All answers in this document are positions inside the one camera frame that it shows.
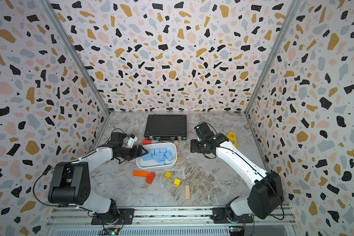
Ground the white plastic tub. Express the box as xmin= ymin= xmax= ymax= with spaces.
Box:
xmin=136 ymin=143 xmax=178 ymax=170

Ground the blue long block bottom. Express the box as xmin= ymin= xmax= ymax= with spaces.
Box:
xmin=141 ymin=153 xmax=153 ymax=161

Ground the blue long block stack top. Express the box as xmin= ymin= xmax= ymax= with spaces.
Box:
xmin=153 ymin=154 xmax=166 ymax=161

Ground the long speckled blue block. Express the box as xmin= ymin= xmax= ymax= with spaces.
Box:
xmin=164 ymin=151 xmax=174 ymax=162

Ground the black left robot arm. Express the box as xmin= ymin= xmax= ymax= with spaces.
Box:
xmin=48 ymin=132 xmax=148 ymax=225

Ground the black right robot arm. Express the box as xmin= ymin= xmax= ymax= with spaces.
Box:
xmin=190 ymin=122 xmax=284 ymax=223

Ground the red block behind tub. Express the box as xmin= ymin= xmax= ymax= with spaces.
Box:
xmin=142 ymin=140 xmax=152 ymax=145

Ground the orange long block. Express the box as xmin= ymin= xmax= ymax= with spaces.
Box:
xmin=132 ymin=171 xmax=149 ymax=178

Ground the black ribbed carrying case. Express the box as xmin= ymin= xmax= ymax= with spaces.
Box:
xmin=144 ymin=115 xmax=187 ymax=141

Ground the red block near orange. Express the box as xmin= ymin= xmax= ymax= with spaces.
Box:
xmin=146 ymin=172 xmax=156 ymax=184

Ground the yellow cube lower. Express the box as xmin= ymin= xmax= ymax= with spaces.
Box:
xmin=174 ymin=179 xmax=181 ymax=187

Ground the yellow cube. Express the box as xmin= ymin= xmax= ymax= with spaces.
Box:
xmin=165 ymin=172 xmax=172 ymax=180
xmin=174 ymin=179 xmax=181 ymax=187

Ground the yellow cube left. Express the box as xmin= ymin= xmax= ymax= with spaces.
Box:
xmin=165 ymin=172 xmax=172 ymax=180

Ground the long natural wood block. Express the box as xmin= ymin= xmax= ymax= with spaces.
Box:
xmin=184 ymin=185 xmax=190 ymax=200

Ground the yellow triangle frame block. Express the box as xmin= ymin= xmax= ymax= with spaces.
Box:
xmin=227 ymin=132 xmax=237 ymax=147

